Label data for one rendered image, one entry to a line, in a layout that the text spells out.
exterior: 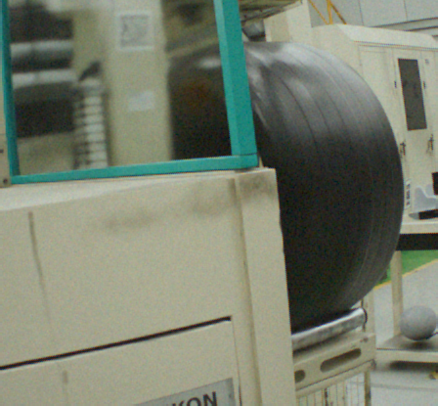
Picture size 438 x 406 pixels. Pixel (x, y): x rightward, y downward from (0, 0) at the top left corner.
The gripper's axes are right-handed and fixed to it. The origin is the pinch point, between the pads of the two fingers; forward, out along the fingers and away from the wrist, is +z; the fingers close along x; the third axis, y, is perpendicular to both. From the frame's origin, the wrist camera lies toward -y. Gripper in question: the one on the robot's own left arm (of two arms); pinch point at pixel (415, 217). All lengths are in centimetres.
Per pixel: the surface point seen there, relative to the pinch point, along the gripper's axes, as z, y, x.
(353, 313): 25.3, -17.8, -4.7
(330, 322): 25.2, -17.9, 2.1
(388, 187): 7.8, 6.3, -2.5
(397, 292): 203, -50, -212
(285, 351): -37, -7, 64
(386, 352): 191, -78, -184
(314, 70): 14.0, 30.1, 4.8
